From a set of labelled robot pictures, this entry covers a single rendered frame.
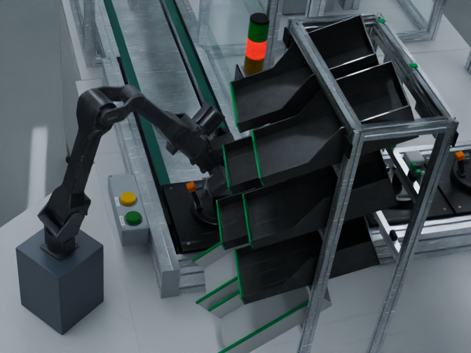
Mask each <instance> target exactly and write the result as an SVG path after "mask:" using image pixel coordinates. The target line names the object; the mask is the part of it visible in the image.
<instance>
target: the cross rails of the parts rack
mask: <svg viewBox="0 0 471 353"><path fill-rule="evenodd" d="M372 37H373V39H374V40H375V42H376V43H377V44H378V46H379V48H380V49H381V50H382V52H383V54H384V55H385V56H386V58H387V59H388V61H391V60H392V61H393V62H394V65H395V68H396V70H397V73H398V75H399V77H400V78H401V80H402V82H403V83H404V84H405V85H406V87H407V89H408V90H409V92H410V93H411V95H412V96H413V98H414V99H415V100H416V102H417V103H418V105H419V106H420V108H421V109H422V111H423V113H424V114H425V115H426V117H427V118H429V117H434V115H433V114H432V113H431V111H430V110H429V108H428V106H427V105H426V103H425V102H424V101H423V99H422V97H421V96H420V95H419V93H418V92H417V90H416V89H415V87H414V86H413V85H412V83H411V81H407V80H406V78H405V76H406V74H405V73H404V72H403V70H402V68H401V67H400V65H399V64H398V63H397V62H396V61H395V58H394V57H393V55H392V54H391V53H390V51H389V50H388V48H387V47H386V45H385V44H384V42H383V41H382V40H381V38H380V36H379V35H375V33H373V36H372ZM385 149H386V151H387V152H388V155H389V156H390V158H391V159H392V161H393V162H394V164H395V166H396V168H397V169H398V171H399V173H400V174H401V176H402V178H403V179H404V181H405V183H406V184H407V186H408V187H409V190H410V191H411V193H412V194H413V196H414V197H415V199H416V198H417V196H418V192H419V190H420V186H419V185H418V183H417V182H416V181H414V182H411V180H410V178H409V177H408V175H407V174H408V172H409V168H408V167H407V165H406V164H405V162H404V161H403V159H402V157H401V155H400V154H399V152H398V151H397V149H396V148H395V147H390V148H388V147H387V148H385ZM332 167H333V169H334V171H335V172H336V175H337V176H339V171H340V167H341V162H340V163H337V164H335V165H332ZM372 214H373V215H374V217H375V219H376V221H377V223H378V224H379V226H380V228H381V230H382V232H383V234H384V235H385V238H386V239H387V241H388V243H389V245H390V247H391V249H392V250H393V252H394V254H395V256H396V258H397V257H398V254H399V252H400V248H401V246H400V244H399V242H398V241H393V240H392V238H391V237H390V235H389V234H390V230H391V228H390V226H389V224H388V222H387V221H386V219H385V217H384V215H383V213H382V211H381V210H380V211H377V212H374V213H372ZM325 230H326V228H322V229H319V230H318V232H319V234H320V236H321V238H322V241H323V239H324V235H325ZM311 289H312V284H311V285H308V286H306V290H307V292H308V295H309V296H310V292H311Z"/></svg>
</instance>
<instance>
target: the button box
mask: <svg viewBox="0 0 471 353"><path fill-rule="evenodd" d="M108 192H109V197H110V200H111V206H112V209H113V213H114V218H115V221H116V226H117V229H118V234H119V237H120V241H121V246H122V247H126V246H132V245H138V244H148V243H149V224H148V221H147V218H146V214H145V211H144V206H143V204H142V199H141V196H140V193H139V189H138V186H137V182H136V178H135V174H134V173H126V174H114V175H109V176H108ZM127 192H130V193H134V194H135V196H136V202H135V203H134V204H133V205H124V204H123V203H122V202H121V195H122V194H123V193H127ZM131 211H136V212H139V213H140V214H141V216H142V220H141V221H140V222H139V223H138V224H134V225H133V224H129V223H127V222H126V220H125V215H126V214H127V213H128V212H131Z"/></svg>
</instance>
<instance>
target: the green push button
mask: <svg viewBox="0 0 471 353"><path fill-rule="evenodd" d="M125 220H126V222H127V223H129V224H133V225H134V224H138V223H139V222H140V221H141V220H142V216H141V214H140V213H139V212H136V211H131V212H128V213H127V214H126V215H125Z"/></svg>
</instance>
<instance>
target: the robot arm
mask: <svg viewBox="0 0 471 353"><path fill-rule="evenodd" d="M120 101H123V102H124V103H125V104H124V105H123V106H119V107H116V105H115V104H114V103H113V102H120ZM133 111H136V112H137V113H138V114H140V115H141V116H143V117H144V118H145V119H147V120H148V121H149V122H150V123H152V124H153V126H154V127H155V129H156V130H157V131H158V133H159V134H160V135H162V136H163V137H164V138H165V139H166V140H167V145H166V149H167V150H168V151H169V152H170V153H171V154H172V155H174V154H175V153H176V152H178V151H181V152H182V153H183V154H184V155H185V156H186V157H187V158H188V159H189V160H190V163H191V164H192V165H193V166H194V165H195V164H196V165H197V166H199V168H200V172H201V173H203V174H204V173H206V172H208V173H209V175H210V176H211V175H212V174H213V176H211V177H210V178H209V179H208V180H207V183H206V184H207V187H208V190H209V192H210V194H212V195H213V196H214V197H217V196H219V195H221V194H222V193H223V192H224V191H226V190H227V189H228V185H227V180H226V170H225V168H224V167H223V166H225V164H224V160H223V157H224V154H223V148H222V144H226V143H229V142H231V141H235V139H234V136H233V135H232V133H231V132H229V130H228V131H226V130H225V129H224V128H223V127H222V126H221V127H218V126H219V124H220V123H221V122H222V121H223V120H224V119H225V116H224V115H223V114H222V113H220V112H219V111H218V110H216V109H215V108H214V107H213V106H212V105H211V104H210V103H209V102H206V103H204V105H203V106H202V107H201V109H200V110H199V111H198V112H197V113H196V114H195V116H194V117H193V118H190V117H189V116H188V115H187V114H186V113H176V114H174V113H171V112H169V111H164V110H162V109H160V108H158V107H157V106H156V105H155V104H154V103H153V102H151V101H150V100H149V99H147V98H146V97H145V96H144V95H143V94H142V93H141V92H140V91H139V90H138V89H137V88H136V87H135V86H133V85H129V84H128V85H122V86H105V85H104V86H100V87H98V88H92V89H89V90H86V91H85V92H84V93H82V94H81V95H80V97H79V99H78V102H77V108H76V117H77V121H78V133H77V136H76V140H75V142H74V147H73V149H72V152H71V156H70V159H69V163H68V165H67V170H66V172H65V176H64V179H63V182H62V184H61V185H60V186H58V187H57V188H56V189H55V190H54V191H53V192H52V195H51V197H50V199H49V201H48V202H47V203H46V205H45V206H44V207H43V209H42V210H41V211H40V212H39V214H38V215H37V216H38V218H39V219H40V221H42V222H43V224H44V235H45V242H43V243H42V244H40V248H42V249H43V250H44V251H46V252H47V253H48V254H50V255H51V256H53V257H54V258H56V259H57V260H59V261H61V260H62V259H63V258H64V257H66V256H68V255H69V254H70V253H71V252H73V251H74V250H75V249H77V248H78V247H79V243H78V242H76V241H75V236H76V235H78V233H79V229H80V227H81V224H82V221H83V220H84V218H85V215H86V216H87V215H88V208H89V206H90V203H91V199H90V198H89V197H88V196H87V195H86V194H85V193H84V190H85V187H86V184H87V181H88V177H89V174H90V171H91V168H92V165H93V161H94V159H95V155H96V152H97V148H98V146H99V143H100V139H101V137H102V135H104V134H105V133H107V132H108V131H110V129H111V128H112V126H113V124H114V123H117V122H120V121H122V120H125V119H126V117H127V116H128V115H129V114H130V113H131V112H133ZM215 129H216V131H215V134H214V133H213V132H214V130H215ZM221 165H223V166H221Z"/></svg>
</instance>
